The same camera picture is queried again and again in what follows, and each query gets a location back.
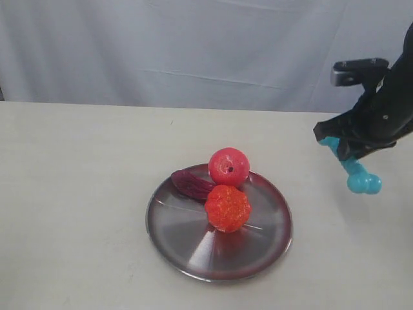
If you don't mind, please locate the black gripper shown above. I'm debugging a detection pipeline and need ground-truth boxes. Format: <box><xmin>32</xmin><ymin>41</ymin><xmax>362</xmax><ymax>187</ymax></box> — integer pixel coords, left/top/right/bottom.
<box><xmin>313</xmin><ymin>69</ymin><xmax>412</xmax><ymax>161</ymax></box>

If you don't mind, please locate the teal toy bone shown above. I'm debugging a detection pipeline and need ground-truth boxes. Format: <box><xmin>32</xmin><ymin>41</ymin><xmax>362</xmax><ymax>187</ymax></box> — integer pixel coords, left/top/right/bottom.
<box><xmin>319</xmin><ymin>137</ymin><xmax>382</xmax><ymax>194</ymax></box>

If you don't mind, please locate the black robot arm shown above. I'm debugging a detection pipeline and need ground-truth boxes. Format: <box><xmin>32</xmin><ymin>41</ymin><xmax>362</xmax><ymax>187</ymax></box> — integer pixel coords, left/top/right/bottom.
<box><xmin>314</xmin><ymin>29</ymin><xmax>412</xmax><ymax>161</ymax></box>

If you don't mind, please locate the red toy apple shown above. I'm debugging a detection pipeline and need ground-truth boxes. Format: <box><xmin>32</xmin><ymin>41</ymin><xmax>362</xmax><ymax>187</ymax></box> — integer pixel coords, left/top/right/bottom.
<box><xmin>208</xmin><ymin>147</ymin><xmax>250</xmax><ymax>187</ymax></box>

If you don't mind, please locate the orange bumpy toy fruit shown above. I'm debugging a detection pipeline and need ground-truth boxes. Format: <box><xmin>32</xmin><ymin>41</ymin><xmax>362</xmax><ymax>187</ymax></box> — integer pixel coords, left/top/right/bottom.
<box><xmin>205</xmin><ymin>185</ymin><xmax>252</xmax><ymax>233</ymax></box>

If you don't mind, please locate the dark purple toy vegetable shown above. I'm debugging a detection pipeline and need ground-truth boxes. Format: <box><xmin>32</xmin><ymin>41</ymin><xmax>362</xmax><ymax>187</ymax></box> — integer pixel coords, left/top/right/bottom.
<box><xmin>170</xmin><ymin>170</ymin><xmax>215</xmax><ymax>200</ymax></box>

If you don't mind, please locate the round stainless steel plate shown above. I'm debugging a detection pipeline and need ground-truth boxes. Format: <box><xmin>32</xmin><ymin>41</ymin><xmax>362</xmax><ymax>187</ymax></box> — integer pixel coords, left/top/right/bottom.
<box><xmin>146</xmin><ymin>172</ymin><xmax>293</xmax><ymax>282</ymax></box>

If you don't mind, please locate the white backdrop cloth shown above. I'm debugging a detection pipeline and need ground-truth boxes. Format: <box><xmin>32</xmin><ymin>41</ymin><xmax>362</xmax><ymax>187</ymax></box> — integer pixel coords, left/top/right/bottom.
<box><xmin>1</xmin><ymin>1</ymin><xmax>412</xmax><ymax>112</ymax></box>

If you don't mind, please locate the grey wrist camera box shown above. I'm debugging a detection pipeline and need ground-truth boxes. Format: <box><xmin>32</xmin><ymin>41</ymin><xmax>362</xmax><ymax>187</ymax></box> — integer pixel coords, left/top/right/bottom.
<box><xmin>330</xmin><ymin>58</ymin><xmax>389</xmax><ymax>88</ymax></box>

